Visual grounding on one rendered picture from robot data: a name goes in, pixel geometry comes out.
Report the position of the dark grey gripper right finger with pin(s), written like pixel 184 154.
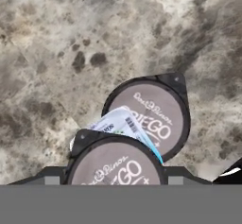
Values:
pixel 179 175

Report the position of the white blue yogurt container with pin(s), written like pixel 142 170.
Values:
pixel 121 122

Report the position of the black white object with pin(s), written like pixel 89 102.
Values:
pixel 231 177

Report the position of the black yogurt cup grey lid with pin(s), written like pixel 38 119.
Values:
pixel 151 108
pixel 113 161

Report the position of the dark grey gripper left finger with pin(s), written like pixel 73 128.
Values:
pixel 50 175

